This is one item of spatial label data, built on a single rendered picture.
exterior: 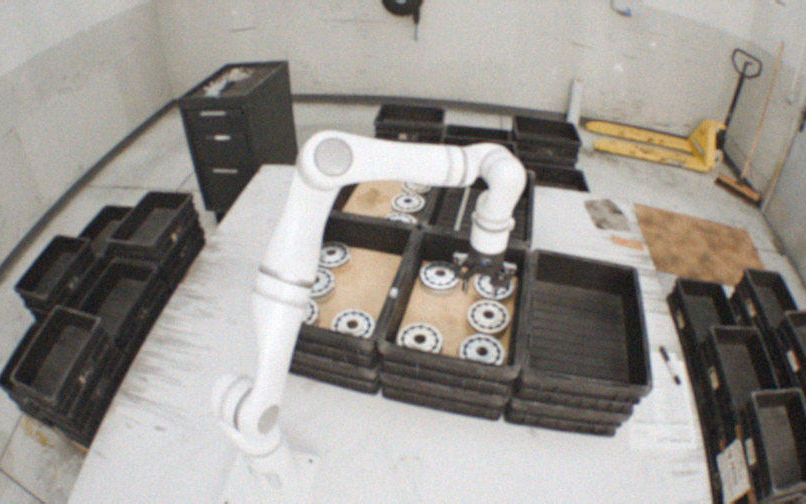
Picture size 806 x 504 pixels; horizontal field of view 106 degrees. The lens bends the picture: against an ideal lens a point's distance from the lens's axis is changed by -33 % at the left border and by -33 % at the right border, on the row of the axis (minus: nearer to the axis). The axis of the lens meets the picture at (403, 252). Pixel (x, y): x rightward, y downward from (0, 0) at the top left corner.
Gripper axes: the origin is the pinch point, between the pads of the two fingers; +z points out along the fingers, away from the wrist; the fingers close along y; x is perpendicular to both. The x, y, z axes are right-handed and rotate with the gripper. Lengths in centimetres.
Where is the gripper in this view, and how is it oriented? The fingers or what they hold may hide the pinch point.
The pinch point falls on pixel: (479, 289)
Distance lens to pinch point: 102.1
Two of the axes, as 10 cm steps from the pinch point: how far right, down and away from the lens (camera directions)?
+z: -0.2, 7.5, 6.6
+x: 2.8, -6.3, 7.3
